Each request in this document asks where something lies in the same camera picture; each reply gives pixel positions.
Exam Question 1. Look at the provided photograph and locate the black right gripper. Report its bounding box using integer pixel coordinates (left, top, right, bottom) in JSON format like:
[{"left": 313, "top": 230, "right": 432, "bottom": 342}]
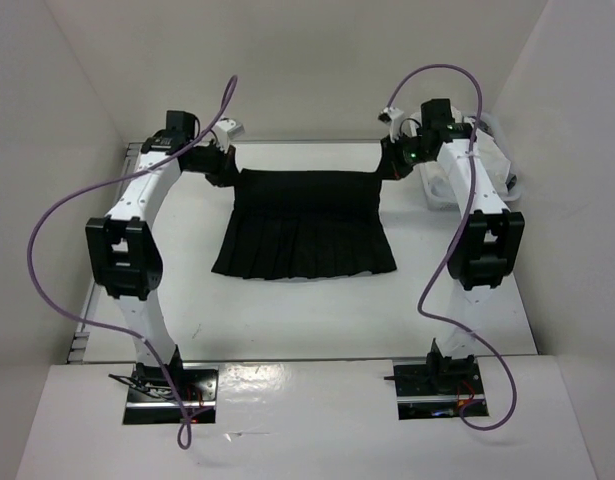
[{"left": 376, "top": 130, "right": 435, "bottom": 181}]

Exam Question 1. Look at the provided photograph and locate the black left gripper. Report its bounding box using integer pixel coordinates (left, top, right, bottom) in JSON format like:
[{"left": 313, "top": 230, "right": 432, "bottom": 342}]
[{"left": 183, "top": 139, "right": 242, "bottom": 188}]

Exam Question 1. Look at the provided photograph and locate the black pleated skirt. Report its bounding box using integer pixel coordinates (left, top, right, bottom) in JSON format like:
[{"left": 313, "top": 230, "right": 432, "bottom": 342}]
[{"left": 212, "top": 169, "right": 397, "bottom": 280}]

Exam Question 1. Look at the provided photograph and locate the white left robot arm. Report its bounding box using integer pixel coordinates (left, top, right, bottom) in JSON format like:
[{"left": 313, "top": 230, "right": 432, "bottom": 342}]
[{"left": 85, "top": 111, "right": 244, "bottom": 400}]

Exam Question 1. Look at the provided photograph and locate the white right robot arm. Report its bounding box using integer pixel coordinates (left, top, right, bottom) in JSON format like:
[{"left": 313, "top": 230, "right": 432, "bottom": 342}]
[{"left": 379, "top": 99, "right": 525, "bottom": 396}]

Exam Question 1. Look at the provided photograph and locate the white plastic basket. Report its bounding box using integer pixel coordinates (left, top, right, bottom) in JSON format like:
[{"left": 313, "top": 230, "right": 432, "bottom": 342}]
[{"left": 419, "top": 112, "right": 522, "bottom": 211}]

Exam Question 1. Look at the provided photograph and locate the white crumpled skirt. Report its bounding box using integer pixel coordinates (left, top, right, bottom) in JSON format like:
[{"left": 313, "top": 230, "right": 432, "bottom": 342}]
[{"left": 426, "top": 114, "right": 513, "bottom": 196}]

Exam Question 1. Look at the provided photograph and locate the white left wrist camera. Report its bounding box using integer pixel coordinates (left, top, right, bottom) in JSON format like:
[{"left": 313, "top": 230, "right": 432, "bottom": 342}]
[{"left": 212, "top": 118, "right": 245, "bottom": 152}]

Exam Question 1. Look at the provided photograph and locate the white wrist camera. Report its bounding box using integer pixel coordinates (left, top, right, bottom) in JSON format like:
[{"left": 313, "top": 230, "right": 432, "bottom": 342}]
[
  {"left": 378, "top": 106, "right": 405, "bottom": 143},
  {"left": 212, "top": 118, "right": 245, "bottom": 152}
]

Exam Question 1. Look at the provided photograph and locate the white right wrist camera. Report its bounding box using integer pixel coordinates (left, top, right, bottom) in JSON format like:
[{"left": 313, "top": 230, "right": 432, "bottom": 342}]
[{"left": 378, "top": 106, "right": 405, "bottom": 143}]

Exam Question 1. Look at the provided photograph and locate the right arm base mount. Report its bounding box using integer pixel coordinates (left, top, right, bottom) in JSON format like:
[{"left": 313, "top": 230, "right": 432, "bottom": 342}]
[{"left": 384, "top": 363, "right": 489, "bottom": 420}]

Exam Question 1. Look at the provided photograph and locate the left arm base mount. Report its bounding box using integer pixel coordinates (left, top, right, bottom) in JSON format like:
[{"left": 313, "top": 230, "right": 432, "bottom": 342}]
[{"left": 108, "top": 364, "right": 219, "bottom": 425}]

